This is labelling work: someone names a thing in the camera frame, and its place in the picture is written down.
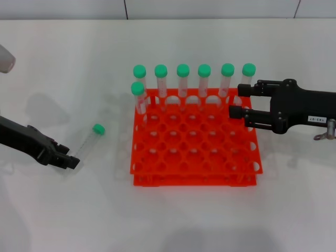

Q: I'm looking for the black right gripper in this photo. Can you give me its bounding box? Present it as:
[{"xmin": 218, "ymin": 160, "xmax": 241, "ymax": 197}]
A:
[{"xmin": 228, "ymin": 78, "xmax": 336, "ymax": 135}]

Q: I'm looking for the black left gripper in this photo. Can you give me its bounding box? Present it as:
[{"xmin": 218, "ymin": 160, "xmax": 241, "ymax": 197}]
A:
[{"xmin": 0, "ymin": 114, "xmax": 81, "ymax": 170}]

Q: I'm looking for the green capped clear test tube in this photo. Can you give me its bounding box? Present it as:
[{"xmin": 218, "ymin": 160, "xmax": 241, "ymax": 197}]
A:
[
  {"xmin": 219, "ymin": 63, "xmax": 235, "ymax": 106},
  {"xmin": 237, "ymin": 62, "xmax": 257, "ymax": 106},
  {"xmin": 154, "ymin": 64, "xmax": 169, "ymax": 111},
  {"xmin": 197, "ymin": 64, "xmax": 212, "ymax": 106},
  {"xmin": 130, "ymin": 81, "xmax": 149, "ymax": 127},
  {"xmin": 176, "ymin": 64, "xmax": 191, "ymax": 106},
  {"xmin": 132, "ymin": 64, "xmax": 150, "ymax": 111},
  {"xmin": 69, "ymin": 123, "xmax": 106, "ymax": 161}
]

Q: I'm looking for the orange test tube rack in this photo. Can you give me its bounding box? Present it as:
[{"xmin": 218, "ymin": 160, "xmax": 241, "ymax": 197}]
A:
[{"xmin": 130, "ymin": 88, "xmax": 263, "ymax": 187}]

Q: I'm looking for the right gripper cable with plugs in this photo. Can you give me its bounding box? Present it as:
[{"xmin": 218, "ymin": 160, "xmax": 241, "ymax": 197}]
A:
[{"xmin": 313, "ymin": 119, "xmax": 336, "ymax": 142}]

